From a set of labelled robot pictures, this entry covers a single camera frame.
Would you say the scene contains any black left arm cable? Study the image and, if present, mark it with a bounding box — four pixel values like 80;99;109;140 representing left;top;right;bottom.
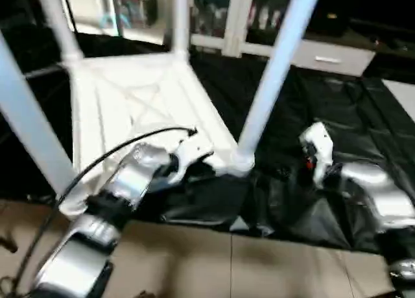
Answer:
10;126;199;293

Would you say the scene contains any white glass-door cabinet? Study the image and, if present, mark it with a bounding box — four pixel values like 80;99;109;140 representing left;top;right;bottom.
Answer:
188;0;305;58

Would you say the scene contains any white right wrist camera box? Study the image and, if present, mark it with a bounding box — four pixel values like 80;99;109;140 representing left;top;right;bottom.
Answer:
300;122;335;186

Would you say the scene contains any black work mat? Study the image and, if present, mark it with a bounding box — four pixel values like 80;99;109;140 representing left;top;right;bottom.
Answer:
0;29;415;253

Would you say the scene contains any blue grey floor appliance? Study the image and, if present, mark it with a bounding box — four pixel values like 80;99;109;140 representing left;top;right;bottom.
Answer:
101;0;158;34

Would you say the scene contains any black metal bench leg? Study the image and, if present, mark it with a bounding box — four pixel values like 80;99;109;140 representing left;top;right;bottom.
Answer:
0;236;18;253

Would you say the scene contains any white plastic table top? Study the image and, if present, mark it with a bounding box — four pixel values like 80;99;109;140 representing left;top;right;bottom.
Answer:
58;52;255;218

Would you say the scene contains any white plastic table leg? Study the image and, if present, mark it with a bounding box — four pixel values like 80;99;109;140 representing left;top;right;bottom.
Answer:
236;0;324;173
0;36;78;196
170;0;193;60
36;0;85;63

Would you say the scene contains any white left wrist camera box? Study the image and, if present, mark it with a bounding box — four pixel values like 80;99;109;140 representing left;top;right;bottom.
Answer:
170;133;215;183

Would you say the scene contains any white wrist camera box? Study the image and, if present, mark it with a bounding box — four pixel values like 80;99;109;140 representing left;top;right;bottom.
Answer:
170;133;215;183
300;122;335;186

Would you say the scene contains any white drawer unit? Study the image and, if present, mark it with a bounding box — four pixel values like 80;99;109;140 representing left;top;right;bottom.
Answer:
292;39;377;77

